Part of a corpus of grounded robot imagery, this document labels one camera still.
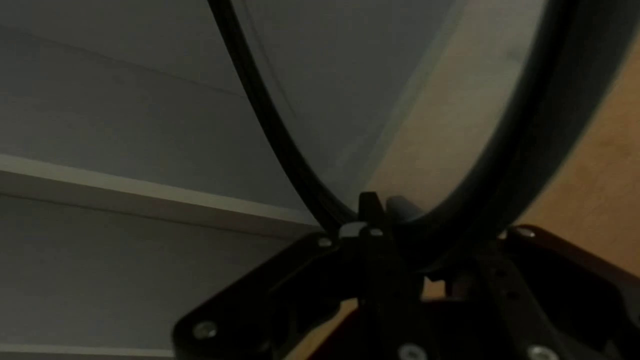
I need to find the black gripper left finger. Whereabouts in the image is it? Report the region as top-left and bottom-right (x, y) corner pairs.
(172, 192), (434, 360)

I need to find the blue rimmed glass lid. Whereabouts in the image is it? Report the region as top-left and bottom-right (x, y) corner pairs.
(208, 0), (638, 269)

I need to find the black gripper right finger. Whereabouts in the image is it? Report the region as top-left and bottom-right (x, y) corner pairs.
(457, 227), (640, 360)

